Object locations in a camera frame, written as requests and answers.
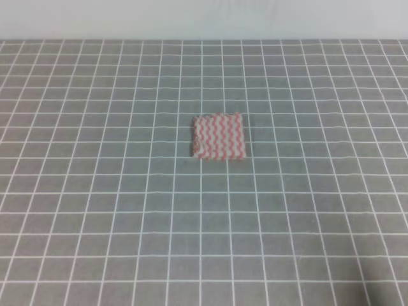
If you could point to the pink white zigzag towel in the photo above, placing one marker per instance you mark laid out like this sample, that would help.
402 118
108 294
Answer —
219 137

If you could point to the grey grid tablecloth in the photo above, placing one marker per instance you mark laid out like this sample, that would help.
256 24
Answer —
102 202

